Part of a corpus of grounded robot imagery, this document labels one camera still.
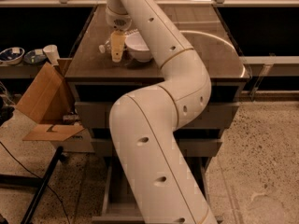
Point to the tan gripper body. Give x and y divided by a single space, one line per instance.
118 21

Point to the clear plastic water bottle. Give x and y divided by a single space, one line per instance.
106 47

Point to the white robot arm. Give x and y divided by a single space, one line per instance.
142 122

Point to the grey drawer cabinet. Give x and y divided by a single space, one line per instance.
199 24

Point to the top drawer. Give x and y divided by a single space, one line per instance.
96 100

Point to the drawer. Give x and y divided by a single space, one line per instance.
96 100
119 205
192 142

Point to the middle drawer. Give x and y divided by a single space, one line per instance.
192 142

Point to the bottom drawer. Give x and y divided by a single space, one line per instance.
119 205

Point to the white ceramic bowl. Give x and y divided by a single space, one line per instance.
137 47

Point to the white paper cup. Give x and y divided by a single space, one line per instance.
52 53

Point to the blue patterned bowl right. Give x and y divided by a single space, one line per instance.
35 57

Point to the blue patterned bowl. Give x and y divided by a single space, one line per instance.
35 57
11 56

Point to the brown cardboard box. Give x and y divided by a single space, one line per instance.
45 102

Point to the blue patterned bowl left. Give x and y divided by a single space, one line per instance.
11 56

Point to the white box under cardboard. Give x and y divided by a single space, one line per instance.
78 143

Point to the black stand leg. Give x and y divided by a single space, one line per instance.
43 182

